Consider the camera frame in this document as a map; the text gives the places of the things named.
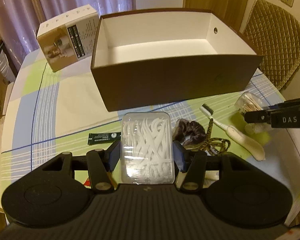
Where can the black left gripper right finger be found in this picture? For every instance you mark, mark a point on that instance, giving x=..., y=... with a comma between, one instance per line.
x=192, y=164

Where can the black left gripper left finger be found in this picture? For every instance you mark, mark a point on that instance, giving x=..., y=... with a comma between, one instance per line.
x=101, y=163

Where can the clear dental floss pick box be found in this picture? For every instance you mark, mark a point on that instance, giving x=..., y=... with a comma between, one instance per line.
x=146, y=149

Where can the white electric toothbrush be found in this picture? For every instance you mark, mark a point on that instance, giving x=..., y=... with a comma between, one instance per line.
x=251, y=145

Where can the clear cotton swab container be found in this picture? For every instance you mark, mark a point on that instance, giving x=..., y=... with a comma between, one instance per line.
x=249, y=102

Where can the dark green sachet packet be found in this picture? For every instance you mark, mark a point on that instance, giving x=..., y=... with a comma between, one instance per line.
x=102, y=138

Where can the leopard print hair claw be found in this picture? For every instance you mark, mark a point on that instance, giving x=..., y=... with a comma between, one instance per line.
x=214, y=146

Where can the dark purple velvet scrunchie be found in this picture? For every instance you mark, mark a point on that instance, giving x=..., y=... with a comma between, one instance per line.
x=188, y=133

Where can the checkered plastic tablecloth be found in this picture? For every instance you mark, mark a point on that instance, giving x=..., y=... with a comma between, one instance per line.
x=52, y=112

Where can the large brown cardboard box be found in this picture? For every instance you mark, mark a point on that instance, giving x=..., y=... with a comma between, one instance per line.
x=154, y=56

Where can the white product carton box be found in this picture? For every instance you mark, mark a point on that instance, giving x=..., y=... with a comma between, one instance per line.
x=68, y=37

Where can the purple window curtain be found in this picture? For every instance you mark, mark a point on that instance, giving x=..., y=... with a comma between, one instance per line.
x=20, y=20

